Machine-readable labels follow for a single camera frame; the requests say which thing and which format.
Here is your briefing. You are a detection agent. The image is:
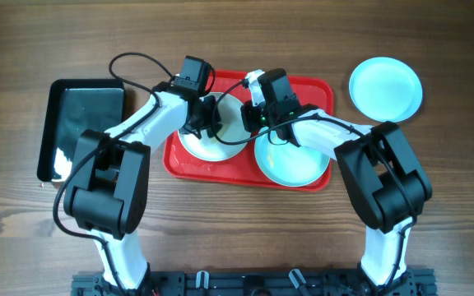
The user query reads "white round plate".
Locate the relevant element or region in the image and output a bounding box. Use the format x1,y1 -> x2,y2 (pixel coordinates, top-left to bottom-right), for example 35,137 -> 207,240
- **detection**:
179,95 -> 251,162

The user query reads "light blue plate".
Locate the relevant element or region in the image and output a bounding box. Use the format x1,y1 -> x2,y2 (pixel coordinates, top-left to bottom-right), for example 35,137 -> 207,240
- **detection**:
254,132 -> 330,187
348,57 -> 423,123

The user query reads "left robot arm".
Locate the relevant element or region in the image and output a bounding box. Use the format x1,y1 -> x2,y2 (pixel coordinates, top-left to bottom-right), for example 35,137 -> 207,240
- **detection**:
53,56 -> 216,295

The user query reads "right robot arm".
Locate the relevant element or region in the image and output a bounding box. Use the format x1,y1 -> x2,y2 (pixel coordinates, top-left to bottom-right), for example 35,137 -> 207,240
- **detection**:
241,68 -> 432,295

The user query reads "red plastic tray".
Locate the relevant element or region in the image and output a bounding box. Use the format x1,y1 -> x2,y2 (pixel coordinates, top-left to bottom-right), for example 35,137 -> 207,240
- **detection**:
162,68 -> 335,193

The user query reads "black rectangular water tray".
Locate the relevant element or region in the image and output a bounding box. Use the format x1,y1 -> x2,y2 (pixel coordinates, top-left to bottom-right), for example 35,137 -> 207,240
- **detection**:
36,79 -> 126,182

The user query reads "left camera cable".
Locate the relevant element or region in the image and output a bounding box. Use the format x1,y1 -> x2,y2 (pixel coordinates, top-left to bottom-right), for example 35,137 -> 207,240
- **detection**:
52,52 -> 180,293

